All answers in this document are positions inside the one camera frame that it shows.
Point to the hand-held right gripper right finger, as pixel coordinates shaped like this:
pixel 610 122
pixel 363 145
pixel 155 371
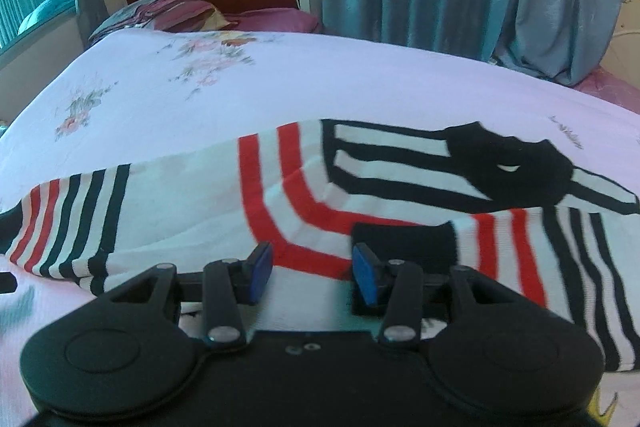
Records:
pixel 364 278

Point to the pink mattress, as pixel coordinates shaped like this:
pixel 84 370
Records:
pixel 612 89

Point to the striped purple pillow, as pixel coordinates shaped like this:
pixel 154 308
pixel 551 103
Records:
pixel 160 9

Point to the red and black striped sweater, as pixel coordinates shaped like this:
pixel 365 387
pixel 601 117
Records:
pixel 200 197

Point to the floral bed sheet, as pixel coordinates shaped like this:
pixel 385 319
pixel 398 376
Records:
pixel 310 77

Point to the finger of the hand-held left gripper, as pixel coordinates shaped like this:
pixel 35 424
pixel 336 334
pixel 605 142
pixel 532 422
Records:
pixel 5 282

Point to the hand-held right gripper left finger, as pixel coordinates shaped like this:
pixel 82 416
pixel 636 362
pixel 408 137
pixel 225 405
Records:
pixel 262 276

